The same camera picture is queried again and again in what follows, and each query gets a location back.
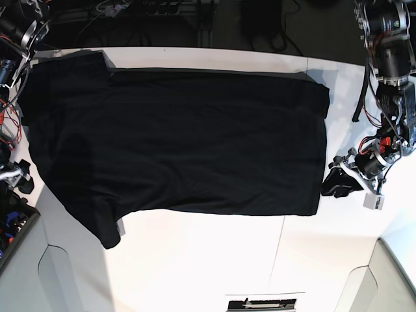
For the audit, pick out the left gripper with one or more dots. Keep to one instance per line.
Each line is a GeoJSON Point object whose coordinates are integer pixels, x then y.
{"type": "Point", "coordinates": [355, 172]}

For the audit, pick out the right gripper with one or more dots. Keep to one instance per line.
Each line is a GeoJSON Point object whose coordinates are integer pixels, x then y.
{"type": "Point", "coordinates": [17, 174]}

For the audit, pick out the black printed t-shirt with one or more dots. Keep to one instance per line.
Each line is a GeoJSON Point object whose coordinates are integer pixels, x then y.
{"type": "Point", "coordinates": [109, 143]}

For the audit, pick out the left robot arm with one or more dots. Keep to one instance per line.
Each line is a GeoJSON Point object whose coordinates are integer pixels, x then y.
{"type": "Point", "coordinates": [387, 99]}

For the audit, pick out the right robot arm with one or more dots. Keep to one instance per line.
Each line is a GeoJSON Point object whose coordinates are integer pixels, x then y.
{"type": "Point", "coordinates": [24, 24]}

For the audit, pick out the grey bin with clothes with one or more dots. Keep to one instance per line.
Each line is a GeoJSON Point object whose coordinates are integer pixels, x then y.
{"type": "Point", "coordinates": [17, 218]}

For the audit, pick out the white label card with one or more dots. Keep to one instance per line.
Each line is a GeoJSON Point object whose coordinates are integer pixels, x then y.
{"type": "Point", "coordinates": [264, 302]}

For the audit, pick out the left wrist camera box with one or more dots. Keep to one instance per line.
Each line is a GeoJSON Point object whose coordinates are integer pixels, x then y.
{"type": "Point", "coordinates": [373, 201]}

